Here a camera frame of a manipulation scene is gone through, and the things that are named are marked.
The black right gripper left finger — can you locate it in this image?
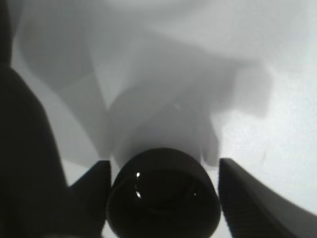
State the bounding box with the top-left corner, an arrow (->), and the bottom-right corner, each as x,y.
0,66 -> 109,238

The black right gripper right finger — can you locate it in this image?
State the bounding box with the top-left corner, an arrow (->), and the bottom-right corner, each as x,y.
218,158 -> 317,238

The small black teacup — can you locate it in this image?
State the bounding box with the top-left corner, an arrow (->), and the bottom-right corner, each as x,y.
106,148 -> 221,238

